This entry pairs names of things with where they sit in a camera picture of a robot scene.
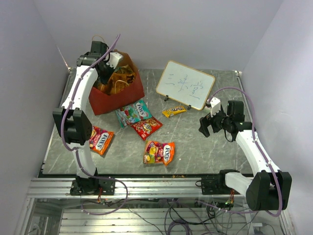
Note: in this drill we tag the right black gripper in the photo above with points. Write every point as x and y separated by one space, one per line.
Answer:
208 120

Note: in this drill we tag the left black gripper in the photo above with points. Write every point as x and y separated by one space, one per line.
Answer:
105 80

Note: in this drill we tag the orange kettle chip bag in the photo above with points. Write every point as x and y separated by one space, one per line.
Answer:
121 78

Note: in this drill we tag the red brown paper bag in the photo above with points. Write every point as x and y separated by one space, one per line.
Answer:
102 103

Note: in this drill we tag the yellow M&M's packet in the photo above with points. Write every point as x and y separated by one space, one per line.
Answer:
174 111

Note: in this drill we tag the teal Fox's candy bag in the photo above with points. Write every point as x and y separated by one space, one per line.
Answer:
133 113

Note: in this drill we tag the orange Fox's fruits bag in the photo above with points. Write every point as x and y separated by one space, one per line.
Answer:
158 152

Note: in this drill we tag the red snack packet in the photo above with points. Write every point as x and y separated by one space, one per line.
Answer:
146 127

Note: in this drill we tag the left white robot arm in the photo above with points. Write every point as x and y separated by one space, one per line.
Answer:
98 51

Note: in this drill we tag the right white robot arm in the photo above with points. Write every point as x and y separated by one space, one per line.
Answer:
269 189

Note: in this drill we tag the small white green box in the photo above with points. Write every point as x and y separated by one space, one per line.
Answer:
207 109

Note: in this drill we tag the small whiteboard with writing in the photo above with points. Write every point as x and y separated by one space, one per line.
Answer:
185 85

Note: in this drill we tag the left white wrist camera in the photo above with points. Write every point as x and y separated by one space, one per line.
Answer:
114 59

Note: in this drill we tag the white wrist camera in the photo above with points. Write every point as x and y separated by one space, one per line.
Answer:
213 105
114 59

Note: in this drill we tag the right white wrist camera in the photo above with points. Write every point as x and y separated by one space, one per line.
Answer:
213 105

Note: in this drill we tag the aluminium rail frame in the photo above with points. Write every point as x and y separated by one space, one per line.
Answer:
169 205

